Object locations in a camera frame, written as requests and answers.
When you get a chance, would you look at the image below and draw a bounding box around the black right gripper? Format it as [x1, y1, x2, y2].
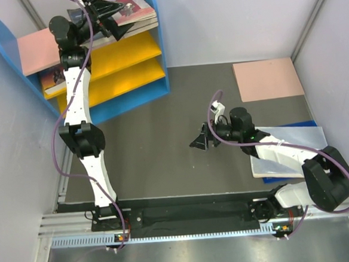
[188, 114, 243, 153]

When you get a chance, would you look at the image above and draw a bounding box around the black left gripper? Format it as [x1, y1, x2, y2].
[71, 0, 134, 47]

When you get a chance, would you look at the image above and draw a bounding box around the red pink picture book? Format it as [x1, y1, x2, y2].
[107, 0, 156, 23]

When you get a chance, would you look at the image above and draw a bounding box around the blue treehouse paperback book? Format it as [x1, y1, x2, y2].
[128, 18, 158, 31]

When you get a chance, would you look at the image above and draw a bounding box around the dark blue paperback book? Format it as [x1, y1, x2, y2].
[67, 8, 112, 46]

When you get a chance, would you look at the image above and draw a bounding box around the pink purple paperback book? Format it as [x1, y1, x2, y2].
[117, 13, 157, 26]

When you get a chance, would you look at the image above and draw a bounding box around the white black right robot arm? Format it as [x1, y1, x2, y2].
[189, 105, 349, 217]

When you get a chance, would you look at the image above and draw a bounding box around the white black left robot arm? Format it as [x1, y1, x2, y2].
[48, 0, 127, 231]

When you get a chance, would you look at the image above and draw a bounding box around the blue pink yellow bookshelf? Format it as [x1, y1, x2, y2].
[0, 0, 173, 139]

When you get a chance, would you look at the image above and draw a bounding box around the book on shelf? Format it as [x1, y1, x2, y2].
[38, 65, 66, 95]

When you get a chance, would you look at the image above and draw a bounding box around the pink board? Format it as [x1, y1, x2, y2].
[232, 57, 304, 103]

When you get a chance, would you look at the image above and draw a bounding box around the clear white file folder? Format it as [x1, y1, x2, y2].
[251, 126, 327, 179]

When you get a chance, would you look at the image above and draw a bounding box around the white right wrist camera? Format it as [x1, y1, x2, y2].
[210, 100, 225, 124]

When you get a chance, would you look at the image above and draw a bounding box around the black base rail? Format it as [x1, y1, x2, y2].
[57, 191, 303, 238]

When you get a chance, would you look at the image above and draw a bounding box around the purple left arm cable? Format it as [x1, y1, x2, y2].
[41, 0, 132, 257]

